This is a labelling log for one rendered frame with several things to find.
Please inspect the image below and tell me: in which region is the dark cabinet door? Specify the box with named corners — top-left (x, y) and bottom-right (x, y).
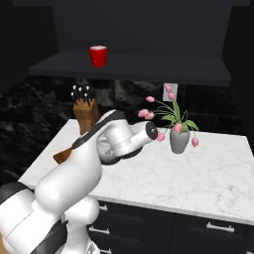
top-left (0, 0), bottom-right (61, 95)

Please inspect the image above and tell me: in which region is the brown wooden tray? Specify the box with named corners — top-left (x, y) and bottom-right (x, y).
top-left (53, 146), bottom-right (74, 165)

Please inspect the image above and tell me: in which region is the wooden knife block with knives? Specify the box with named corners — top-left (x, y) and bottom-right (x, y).
top-left (70, 84), bottom-right (102, 136)

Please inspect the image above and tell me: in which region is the grey vase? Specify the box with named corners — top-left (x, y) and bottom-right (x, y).
top-left (169, 126), bottom-right (191, 155)

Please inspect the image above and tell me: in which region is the white wall outlet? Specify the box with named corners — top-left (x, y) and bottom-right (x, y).
top-left (162, 82), bottom-right (179, 103)

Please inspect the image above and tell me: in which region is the red mug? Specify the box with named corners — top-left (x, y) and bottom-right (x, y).
top-left (88, 45), bottom-right (108, 68)

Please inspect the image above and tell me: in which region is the dark drawer front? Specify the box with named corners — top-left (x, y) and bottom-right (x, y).
top-left (172, 213), bottom-right (254, 239)
top-left (86, 213), bottom-right (145, 246)
top-left (96, 199), bottom-right (145, 224)

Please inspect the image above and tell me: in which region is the pink tulip bunch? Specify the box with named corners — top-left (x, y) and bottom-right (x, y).
top-left (137, 83), bottom-right (200, 149)

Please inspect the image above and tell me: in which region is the dark open wall cabinet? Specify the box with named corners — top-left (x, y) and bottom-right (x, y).
top-left (28, 0), bottom-right (232, 87)

